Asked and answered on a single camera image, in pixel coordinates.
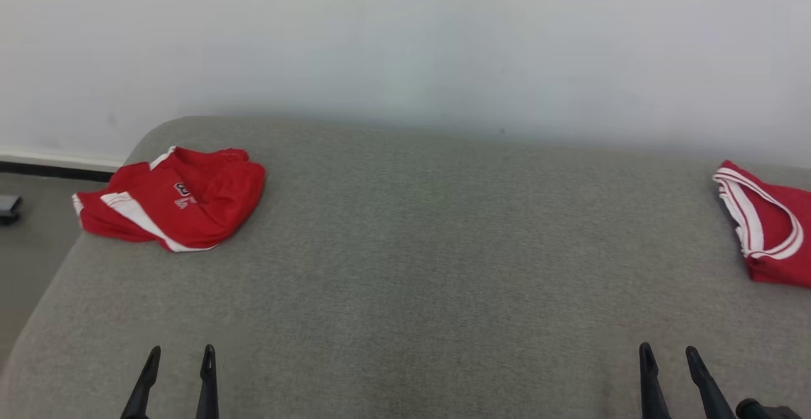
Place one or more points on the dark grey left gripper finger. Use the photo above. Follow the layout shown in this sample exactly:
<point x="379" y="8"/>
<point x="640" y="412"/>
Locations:
<point x="142" y="390"/>
<point x="208" y="387"/>

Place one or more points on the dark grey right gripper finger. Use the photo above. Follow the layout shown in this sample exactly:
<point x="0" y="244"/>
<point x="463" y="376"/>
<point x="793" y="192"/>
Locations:
<point x="652" y="387"/>
<point x="709" y="393"/>

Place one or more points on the red white sports jersey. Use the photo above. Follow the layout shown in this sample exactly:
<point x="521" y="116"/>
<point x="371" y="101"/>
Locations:
<point x="782" y="267"/>

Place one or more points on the red white sports shorts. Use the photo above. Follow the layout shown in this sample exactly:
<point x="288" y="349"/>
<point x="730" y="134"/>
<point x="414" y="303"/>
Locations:
<point x="203" y="203"/>

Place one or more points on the dark grey floor object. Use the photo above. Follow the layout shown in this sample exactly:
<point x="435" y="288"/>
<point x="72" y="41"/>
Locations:
<point x="9" y="208"/>

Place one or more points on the black skirting strip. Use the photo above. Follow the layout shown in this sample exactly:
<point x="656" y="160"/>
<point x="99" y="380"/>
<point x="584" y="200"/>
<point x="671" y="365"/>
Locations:
<point x="57" y="172"/>

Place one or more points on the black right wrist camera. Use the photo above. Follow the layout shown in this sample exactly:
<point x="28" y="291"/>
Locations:
<point x="763" y="411"/>

